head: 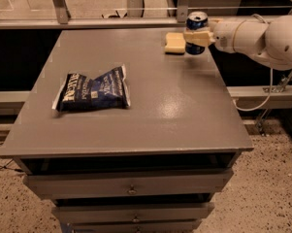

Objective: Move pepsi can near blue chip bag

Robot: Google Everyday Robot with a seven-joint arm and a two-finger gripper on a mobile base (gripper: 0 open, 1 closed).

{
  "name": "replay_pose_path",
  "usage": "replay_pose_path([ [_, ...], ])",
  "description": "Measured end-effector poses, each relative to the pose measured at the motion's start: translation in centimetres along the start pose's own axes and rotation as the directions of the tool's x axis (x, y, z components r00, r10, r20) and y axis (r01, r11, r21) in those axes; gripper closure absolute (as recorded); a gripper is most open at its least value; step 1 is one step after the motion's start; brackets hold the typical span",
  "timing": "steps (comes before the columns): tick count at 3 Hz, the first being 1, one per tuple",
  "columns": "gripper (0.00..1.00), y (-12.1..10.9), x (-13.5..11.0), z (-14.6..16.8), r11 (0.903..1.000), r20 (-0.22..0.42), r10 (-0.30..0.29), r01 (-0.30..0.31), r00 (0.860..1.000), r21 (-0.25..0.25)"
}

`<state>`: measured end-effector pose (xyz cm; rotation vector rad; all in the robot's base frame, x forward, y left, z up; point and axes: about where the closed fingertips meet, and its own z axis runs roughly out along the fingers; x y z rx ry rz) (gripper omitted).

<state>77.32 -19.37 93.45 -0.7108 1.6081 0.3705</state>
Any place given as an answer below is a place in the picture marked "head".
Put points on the blue pepsi can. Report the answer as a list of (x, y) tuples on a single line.
[(196, 21)]

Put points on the blue chip bag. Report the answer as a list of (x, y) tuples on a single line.
[(81, 93)]

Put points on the top grey drawer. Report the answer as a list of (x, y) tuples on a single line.
[(127, 184)]

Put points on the grey drawer cabinet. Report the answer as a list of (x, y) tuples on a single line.
[(181, 116)]

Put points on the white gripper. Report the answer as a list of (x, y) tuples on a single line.
[(224, 36)]

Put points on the grey drawer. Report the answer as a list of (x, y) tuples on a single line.
[(133, 213), (127, 184), (176, 226)]

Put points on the yellow sponge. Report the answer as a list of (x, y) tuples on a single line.
[(175, 43)]

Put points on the bottom grey drawer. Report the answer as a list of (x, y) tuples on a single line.
[(176, 226)]

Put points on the middle grey drawer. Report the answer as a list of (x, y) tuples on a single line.
[(133, 213)]

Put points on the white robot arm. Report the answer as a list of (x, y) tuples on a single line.
[(268, 43)]

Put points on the metal window rail frame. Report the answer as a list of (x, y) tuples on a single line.
[(71, 14)]

